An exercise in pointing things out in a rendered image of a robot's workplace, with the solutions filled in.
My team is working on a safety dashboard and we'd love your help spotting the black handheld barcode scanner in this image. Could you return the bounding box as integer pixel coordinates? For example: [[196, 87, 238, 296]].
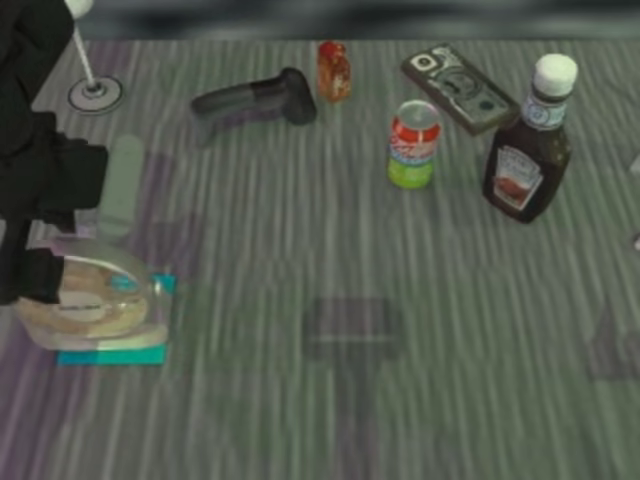
[[190, 66, 318, 148]]

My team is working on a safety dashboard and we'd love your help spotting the grey rectangular packaged item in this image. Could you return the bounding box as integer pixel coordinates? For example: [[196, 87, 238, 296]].
[[400, 43, 521, 137]]

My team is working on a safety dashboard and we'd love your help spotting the red and green soda can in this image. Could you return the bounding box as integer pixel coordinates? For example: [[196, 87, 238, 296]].
[[386, 99, 444, 191]]

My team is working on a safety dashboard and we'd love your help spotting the brown barbecue sauce bottle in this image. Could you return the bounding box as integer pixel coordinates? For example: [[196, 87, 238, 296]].
[[481, 53, 580, 225]]

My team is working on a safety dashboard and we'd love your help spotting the teal flat box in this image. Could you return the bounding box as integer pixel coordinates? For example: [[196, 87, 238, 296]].
[[55, 273, 178, 367]]

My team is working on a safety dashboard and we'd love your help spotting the clear wine glass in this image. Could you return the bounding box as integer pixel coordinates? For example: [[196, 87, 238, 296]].
[[64, 0, 126, 114]]

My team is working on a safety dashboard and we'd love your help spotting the pale green oblong remote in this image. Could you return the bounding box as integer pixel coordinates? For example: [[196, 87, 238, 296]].
[[96, 134, 147, 242]]

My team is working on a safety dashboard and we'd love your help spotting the small red-capped sauce bottle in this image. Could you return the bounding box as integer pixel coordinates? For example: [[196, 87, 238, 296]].
[[316, 40, 352, 104]]

